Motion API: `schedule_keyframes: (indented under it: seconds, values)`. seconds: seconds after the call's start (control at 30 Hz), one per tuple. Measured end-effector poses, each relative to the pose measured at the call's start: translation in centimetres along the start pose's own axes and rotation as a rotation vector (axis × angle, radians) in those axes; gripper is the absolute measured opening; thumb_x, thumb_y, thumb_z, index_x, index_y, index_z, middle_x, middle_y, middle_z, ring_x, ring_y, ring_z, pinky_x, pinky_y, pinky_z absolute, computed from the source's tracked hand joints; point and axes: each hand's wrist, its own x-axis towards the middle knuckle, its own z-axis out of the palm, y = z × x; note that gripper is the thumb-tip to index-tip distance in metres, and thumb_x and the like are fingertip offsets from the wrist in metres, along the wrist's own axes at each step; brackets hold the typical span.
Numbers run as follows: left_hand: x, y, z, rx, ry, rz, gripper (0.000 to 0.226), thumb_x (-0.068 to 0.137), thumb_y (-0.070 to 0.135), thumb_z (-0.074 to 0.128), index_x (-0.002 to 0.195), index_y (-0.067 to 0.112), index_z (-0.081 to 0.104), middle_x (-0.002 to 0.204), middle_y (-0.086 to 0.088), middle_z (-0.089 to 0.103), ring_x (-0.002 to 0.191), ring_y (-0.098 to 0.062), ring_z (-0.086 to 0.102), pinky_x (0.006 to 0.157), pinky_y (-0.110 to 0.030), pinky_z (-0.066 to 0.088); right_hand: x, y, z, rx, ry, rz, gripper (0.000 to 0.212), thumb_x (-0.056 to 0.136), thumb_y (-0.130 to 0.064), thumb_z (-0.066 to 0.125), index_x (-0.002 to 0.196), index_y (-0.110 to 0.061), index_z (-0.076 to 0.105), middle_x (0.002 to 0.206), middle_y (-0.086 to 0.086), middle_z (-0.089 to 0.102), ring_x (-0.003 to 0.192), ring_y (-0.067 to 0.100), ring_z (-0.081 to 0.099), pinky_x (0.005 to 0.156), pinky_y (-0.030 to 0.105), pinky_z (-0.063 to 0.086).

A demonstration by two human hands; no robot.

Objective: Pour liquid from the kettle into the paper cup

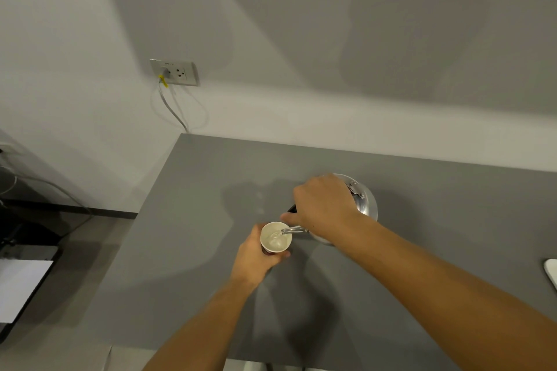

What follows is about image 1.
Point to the person's left hand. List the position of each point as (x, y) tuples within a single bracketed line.
[(253, 258)]

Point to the person's right hand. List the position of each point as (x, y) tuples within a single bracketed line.
[(324, 207)]

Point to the person's left thumb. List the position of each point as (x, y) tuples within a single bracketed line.
[(256, 233)]

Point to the white paper cup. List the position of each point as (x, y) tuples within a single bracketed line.
[(276, 238)]

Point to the silver metal kettle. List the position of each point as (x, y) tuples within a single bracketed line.
[(359, 203)]

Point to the person's right forearm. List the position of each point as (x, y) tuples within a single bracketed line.
[(452, 297)]

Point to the person's left forearm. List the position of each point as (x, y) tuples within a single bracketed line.
[(198, 327)]

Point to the black glass side table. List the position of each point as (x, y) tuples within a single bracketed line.
[(26, 227)]

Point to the white paper sheet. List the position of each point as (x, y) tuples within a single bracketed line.
[(21, 288)]

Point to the white flat object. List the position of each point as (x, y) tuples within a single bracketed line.
[(551, 273)]

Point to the white wall power outlet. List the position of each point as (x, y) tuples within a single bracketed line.
[(174, 72)]

